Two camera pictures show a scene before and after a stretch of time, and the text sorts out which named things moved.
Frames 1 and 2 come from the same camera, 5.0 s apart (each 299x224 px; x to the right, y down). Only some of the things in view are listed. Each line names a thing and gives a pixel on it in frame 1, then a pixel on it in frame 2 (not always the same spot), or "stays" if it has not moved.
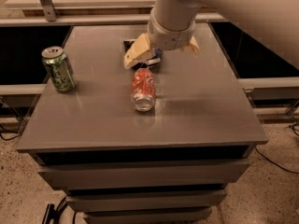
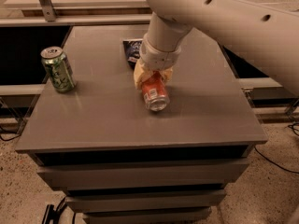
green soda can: x=59 y=67 stays
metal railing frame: x=52 y=19 stays
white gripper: x=170 y=37 to x=158 y=59
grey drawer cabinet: x=116 y=164 stays
